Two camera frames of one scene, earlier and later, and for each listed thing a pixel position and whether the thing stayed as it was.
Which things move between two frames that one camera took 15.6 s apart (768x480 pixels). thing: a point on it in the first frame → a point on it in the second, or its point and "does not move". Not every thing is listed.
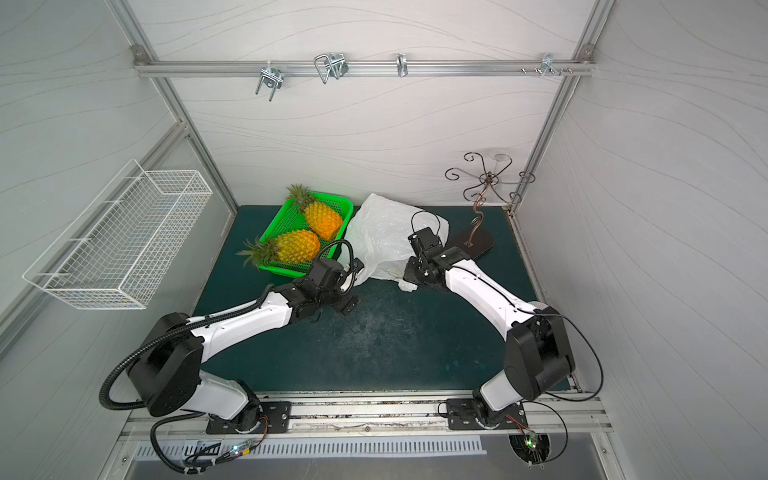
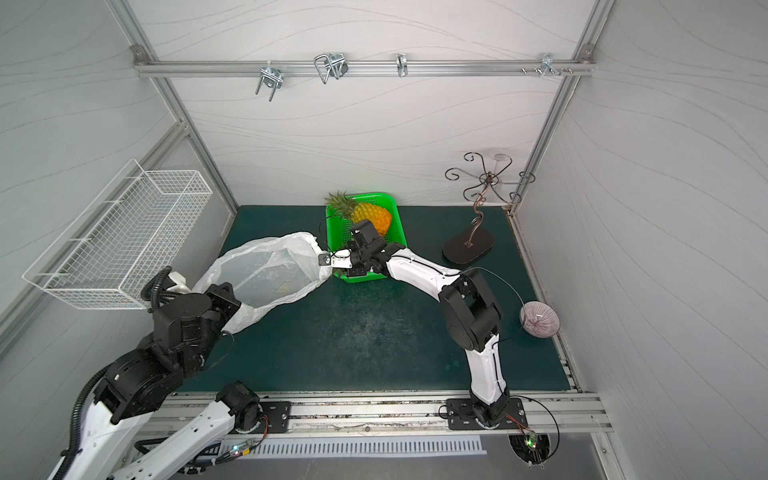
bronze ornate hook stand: x=475 y=241 does not move
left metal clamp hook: x=270 y=77 does not move
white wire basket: x=112 y=252 does not move
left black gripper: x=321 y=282 → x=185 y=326
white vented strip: x=241 y=447 does not move
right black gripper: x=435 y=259 → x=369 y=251
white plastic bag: x=378 y=237 → x=265 y=271
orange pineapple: x=322 y=219 → x=358 y=212
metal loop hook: x=337 y=64 does not move
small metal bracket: x=402 y=64 does not move
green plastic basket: x=285 y=215 → x=339 y=229
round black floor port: x=531 y=447 does not move
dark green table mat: x=401 y=340 does not move
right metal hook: x=548 y=59 does not move
